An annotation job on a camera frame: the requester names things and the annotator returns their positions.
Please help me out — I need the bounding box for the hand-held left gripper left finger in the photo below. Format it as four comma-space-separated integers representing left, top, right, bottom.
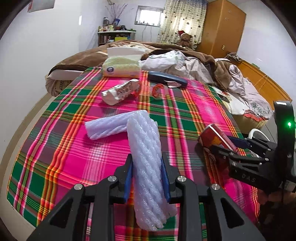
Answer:
28, 154, 134, 241

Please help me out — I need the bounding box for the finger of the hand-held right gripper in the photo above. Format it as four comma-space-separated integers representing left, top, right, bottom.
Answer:
229, 136, 270, 158
208, 146, 270, 168

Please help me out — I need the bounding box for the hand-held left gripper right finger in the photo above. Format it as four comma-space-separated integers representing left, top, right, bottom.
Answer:
161, 158, 266, 241

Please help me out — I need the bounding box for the white round trash bin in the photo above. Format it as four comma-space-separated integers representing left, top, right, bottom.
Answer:
248, 128, 270, 142

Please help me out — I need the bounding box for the red drink carton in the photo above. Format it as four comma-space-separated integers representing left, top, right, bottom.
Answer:
198, 124, 239, 160

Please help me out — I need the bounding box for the white foam net sleeve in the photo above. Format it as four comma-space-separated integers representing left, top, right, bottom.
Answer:
126, 115, 177, 231
84, 111, 148, 140

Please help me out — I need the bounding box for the person's right hand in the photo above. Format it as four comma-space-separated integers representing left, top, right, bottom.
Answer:
259, 189, 296, 209

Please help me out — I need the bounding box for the yellow floral bed sheet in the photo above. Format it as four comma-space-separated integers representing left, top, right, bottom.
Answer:
217, 88, 274, 130

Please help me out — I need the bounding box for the pink floral pillow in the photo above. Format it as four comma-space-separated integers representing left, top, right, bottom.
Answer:
228, 65, 273, 116

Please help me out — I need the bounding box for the plaid pink green tablecloth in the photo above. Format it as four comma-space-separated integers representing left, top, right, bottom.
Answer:
7, 66, 260, 241

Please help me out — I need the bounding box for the wooden bed headboard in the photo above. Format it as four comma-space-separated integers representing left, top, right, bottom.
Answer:
236, 58, 293, 109

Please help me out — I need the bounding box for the crumpled snack wrapper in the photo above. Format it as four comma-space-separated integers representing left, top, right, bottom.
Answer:
101, 79, 140, 106

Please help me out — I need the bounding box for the black glasses case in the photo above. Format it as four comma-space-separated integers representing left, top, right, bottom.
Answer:
148, 71, 188, 87

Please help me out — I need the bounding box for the white floral duvet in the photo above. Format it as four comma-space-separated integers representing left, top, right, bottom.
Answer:
141, 50, 245, 93

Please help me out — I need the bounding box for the wooden wardrobe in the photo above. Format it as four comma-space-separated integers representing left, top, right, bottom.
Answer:
196, 0, 246, 58

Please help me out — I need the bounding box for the green tissue pack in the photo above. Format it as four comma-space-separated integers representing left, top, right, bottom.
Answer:
102, 46, 147, 78

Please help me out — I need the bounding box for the brown teddy bear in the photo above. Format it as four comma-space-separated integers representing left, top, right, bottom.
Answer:
177, 30, 193, 48

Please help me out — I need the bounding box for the brown blanket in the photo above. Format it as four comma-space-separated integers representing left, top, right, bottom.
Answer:
45, 39, 229, 98

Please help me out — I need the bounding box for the patterned curtain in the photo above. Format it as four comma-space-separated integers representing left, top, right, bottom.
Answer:
157, 0, 207, 44

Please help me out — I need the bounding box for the cluttered white shelf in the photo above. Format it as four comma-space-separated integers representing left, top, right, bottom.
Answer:
97, 30, 137, 47

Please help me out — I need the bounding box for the small window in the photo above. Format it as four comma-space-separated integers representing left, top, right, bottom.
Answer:
134, 5, 163, 27

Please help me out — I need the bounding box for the dried branches bouquet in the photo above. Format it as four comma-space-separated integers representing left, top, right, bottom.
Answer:
105, 2, 134, 24

